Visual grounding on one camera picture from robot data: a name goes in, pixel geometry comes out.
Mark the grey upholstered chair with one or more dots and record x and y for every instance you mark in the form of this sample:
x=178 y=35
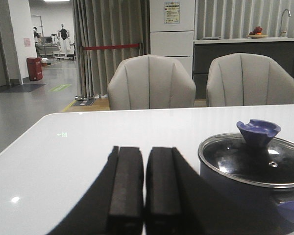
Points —
x=243 y=79
x=151 y=82

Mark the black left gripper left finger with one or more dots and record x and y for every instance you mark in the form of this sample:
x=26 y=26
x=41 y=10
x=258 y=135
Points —
x=113 y=204

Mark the right grey upholstered chair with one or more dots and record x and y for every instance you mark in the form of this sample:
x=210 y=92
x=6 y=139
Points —
x=243 y=79

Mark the white refrigerator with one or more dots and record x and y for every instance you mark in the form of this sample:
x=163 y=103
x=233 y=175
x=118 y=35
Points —
x=172 y=30

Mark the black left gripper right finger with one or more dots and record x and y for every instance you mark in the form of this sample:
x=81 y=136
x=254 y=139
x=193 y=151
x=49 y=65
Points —
x=176 y=196

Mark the dark kitchen counter cabinet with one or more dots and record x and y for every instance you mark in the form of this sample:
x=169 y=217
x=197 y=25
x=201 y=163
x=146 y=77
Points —
x=279 y=49

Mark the dark blue saucepan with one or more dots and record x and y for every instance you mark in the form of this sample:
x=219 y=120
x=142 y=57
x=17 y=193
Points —
x=272 y=200

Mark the chrome kitchen faucet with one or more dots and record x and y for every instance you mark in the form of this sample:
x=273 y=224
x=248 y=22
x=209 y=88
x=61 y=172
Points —
x=286 y=14

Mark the grey curtain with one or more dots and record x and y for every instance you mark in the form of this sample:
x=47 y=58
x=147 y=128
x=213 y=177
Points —
x=106 y=23

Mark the red waste bin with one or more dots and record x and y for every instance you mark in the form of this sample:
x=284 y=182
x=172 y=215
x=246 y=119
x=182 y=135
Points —
x=34 y=68

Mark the red belt barrier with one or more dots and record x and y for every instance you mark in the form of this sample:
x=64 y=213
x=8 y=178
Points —
x=83 y=90

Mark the left grey upholstered chair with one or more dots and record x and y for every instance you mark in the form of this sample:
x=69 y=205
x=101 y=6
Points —
x=151 y=82

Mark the fruit plate on counter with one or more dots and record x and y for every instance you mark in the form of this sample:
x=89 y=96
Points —
x=257 y=33

